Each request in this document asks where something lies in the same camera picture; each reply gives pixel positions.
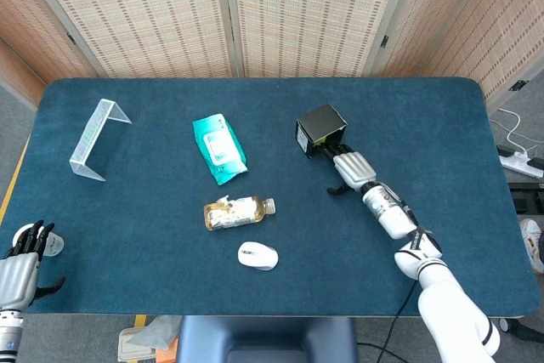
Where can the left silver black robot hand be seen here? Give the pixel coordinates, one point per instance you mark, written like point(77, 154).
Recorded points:
point(19, 280)

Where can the small white cup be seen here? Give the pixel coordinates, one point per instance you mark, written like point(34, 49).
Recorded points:
point(56, 245)

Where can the black metal floor foot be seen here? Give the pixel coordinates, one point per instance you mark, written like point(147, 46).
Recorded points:
point(525, 193)

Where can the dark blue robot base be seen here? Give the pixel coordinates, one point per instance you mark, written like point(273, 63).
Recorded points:
point(263, 337)

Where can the plastic tea bottle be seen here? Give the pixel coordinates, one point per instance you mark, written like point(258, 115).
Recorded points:
point(238, 212)

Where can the black cardboard box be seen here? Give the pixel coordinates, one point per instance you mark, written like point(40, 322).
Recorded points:
point(321, 123)

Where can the black screen hinge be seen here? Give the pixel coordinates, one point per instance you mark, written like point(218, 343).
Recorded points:
point(384, 41)
point(71, 38)
point(519, 84)

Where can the white sneaker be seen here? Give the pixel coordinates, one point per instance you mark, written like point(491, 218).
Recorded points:
point(531, 239)

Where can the dark blue table mat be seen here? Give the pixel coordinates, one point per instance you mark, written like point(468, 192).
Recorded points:
point(170, 95)

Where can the clear acrylic riser stand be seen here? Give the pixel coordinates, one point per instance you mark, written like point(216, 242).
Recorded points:
point(91, 133)

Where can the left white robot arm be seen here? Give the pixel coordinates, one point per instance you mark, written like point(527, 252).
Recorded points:
point(7, 333)

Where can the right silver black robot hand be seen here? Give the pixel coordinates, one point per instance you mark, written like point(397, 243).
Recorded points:
point(355, 169)

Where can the orange packet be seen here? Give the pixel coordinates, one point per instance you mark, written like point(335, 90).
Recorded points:
point(168, 355)

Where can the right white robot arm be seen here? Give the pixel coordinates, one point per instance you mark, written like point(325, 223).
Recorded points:
point(395, 218)

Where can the teal wet wipes pack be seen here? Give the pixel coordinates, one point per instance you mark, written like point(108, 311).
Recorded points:
point(219, 148)

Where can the grey plastic bag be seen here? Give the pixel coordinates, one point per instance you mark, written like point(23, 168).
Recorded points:
point(157, 333)

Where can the white power strip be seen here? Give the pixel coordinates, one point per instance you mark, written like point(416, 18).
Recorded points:
point(520, 165)

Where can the bamboo folding screen panel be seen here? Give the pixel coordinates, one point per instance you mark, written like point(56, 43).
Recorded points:
point(140, 14)
point(467, 27)
point(310, 14)
point(30, 27)

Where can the black power adapter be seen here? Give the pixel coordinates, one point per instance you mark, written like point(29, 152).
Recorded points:
point(506, 151)

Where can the white computer mouse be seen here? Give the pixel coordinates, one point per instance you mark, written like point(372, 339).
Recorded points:
point(257, 256)

